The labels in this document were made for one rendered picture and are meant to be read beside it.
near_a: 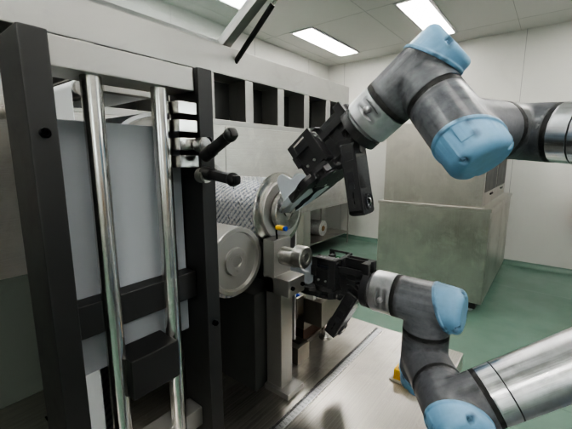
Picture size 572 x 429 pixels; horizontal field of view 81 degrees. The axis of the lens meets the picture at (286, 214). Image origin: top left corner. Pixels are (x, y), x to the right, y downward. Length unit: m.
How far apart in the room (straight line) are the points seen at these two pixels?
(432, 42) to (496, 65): 4.69
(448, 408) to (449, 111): 0.36
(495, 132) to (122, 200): 0.39
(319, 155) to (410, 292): 0.27
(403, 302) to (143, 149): 0.45
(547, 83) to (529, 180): 1.09
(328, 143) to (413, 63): 0.17
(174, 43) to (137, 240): 0.65
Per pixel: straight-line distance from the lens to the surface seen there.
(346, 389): 0.76
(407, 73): 0.48
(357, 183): 0.52
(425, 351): 0.62
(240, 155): 1.03
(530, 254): 5.15
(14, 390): 0.87
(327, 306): 0.81
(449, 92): 0.45
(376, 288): 0.62
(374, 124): 0.50
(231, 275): 0.60
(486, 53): 5.22
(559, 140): 0.51
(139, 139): 0.36
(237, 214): 0.65
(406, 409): 0.74
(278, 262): 0.63
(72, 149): 0.34
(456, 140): 0.43
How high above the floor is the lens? 1.35
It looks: 10 degrees down
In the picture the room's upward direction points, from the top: straight up
